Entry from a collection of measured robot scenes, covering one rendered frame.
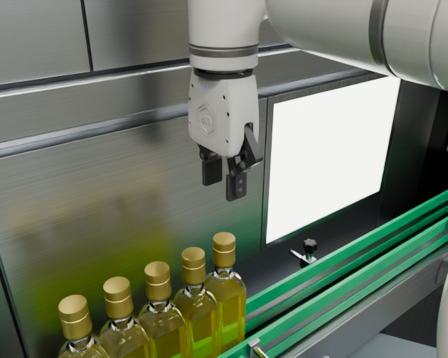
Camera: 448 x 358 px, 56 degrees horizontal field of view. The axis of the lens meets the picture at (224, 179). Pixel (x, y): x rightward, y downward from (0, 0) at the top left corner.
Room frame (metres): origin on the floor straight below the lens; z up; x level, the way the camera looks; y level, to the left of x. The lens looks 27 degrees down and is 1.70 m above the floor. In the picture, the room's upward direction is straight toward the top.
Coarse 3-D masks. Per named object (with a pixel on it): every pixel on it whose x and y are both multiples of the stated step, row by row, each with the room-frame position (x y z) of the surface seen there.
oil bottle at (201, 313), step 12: (204, 288) 0.50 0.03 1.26; (180, 300) 0.48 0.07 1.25; (192, 300) 0.47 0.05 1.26; (204, 300) 0.48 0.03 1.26; (216, 300) 0.49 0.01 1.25; (192, 312) 0.46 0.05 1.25; (204, 312) 0.47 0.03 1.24; (216, 312) 0.48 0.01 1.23; (192, 324) 0.46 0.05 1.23; (204, 324) 0.47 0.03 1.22; (216, 324) 0.48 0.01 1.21; (192, 336) 0.46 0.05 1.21; (204, 336) 0.47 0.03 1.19; (216, 336) 0.48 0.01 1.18; (192, 348) 0.46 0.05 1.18; (204, 348) 0.47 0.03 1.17; (216, 348) 0.48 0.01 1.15
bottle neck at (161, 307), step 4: (164, 300) 0.45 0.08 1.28; (168, 300) 0.46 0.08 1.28; (152, 304) 0.45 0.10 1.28; (156, 304) 0.45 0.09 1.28; (160, 304) 0.45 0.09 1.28; (164, 304) 0.45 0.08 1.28; (168, 304) 0.45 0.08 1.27; (152, 308) 0.45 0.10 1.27; (156, 308) 0.45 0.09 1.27; (160, 308) 0.45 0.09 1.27; (164, 308) 0.45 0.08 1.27; (168, 308) 0.45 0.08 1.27; (156, 312) 0.45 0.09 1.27; (160, 312) 0.45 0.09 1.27; (164, 312) 0.45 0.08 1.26
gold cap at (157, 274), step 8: (152, 264) 0.47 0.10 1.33; (160, 264) 0.47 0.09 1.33; (144, 272) 0.45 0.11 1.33; (152, 272) 0.45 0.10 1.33; (160, 272) 0.45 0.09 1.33; (168, 272) 0.45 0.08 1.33; (152, 280) 0.44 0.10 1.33; (160, 280) 0.44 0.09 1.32; (168, 280) 0.45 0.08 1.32; (152, 288) 0.44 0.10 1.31; (160, 288) 0.44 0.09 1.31; (168, 288) 0.45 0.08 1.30; (152, 296) 0.44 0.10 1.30; (160, 296) 0.44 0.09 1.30; (168, 296) 0.45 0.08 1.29
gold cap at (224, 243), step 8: (224, 232) 0.55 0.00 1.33; (216, 240) 0.53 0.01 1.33; (224, 240) 0.53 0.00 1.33; (232, 240) 0.53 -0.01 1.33; (216, 248) 0.52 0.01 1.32; (224, 248) 0.52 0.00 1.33; (232, 248) 0.52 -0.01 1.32; (216, 256) 0.52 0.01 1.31; (224, 256) 0.52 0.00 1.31; (232, 256) 0.52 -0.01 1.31; (216, 264) 0.52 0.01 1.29; (224, 264) 0.51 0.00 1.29; (232, 264) 0.52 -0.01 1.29
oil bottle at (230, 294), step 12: (216, 288) 0.51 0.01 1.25; (228, 288) 0.51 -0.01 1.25; (240, 288) 0.52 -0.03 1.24; (228, 300) 0.50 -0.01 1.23; (240, 300) 0.52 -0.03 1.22; (228, 312) 0.50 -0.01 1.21; (240, 312) 0.52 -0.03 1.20; (228, 324) 0.50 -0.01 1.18; (240, 324) 0.52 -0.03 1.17; (228, 336) 0.50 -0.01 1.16; (240, 336) 0.52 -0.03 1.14; (228, 348) 0.50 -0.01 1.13
